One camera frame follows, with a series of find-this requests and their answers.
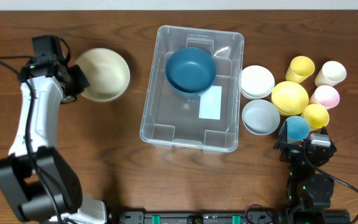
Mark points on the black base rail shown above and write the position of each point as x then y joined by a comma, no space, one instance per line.
249,217

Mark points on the light blue cup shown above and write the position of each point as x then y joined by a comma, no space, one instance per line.
297,129

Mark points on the cream beige bowl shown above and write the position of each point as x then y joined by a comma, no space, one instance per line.
107,72

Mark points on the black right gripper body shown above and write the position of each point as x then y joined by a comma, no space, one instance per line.
294,149

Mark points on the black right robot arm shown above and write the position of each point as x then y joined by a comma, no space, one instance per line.
307,189

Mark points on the yellow bowl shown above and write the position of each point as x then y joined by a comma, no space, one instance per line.
290,98

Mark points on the light grey bowl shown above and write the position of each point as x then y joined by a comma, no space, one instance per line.
260,117

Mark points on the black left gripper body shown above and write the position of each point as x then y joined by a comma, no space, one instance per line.
78,80

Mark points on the yellow cup upright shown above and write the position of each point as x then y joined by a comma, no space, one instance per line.
301,67

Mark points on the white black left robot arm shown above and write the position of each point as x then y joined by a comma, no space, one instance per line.
36,181

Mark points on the white paper label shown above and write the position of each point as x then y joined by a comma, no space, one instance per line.
210,103

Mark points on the dark blue bowl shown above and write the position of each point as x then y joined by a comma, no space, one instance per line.
191,69
189,94

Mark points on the pink cup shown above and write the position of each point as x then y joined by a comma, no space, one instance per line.
326,96

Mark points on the clear plastic storage container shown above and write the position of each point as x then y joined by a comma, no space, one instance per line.
171,119

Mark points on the white bowl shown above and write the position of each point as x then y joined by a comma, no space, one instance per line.
256,82

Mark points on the yellow cup near gripper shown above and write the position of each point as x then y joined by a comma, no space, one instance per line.
316,116

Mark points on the cream white cup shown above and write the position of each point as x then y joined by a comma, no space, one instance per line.
331,74

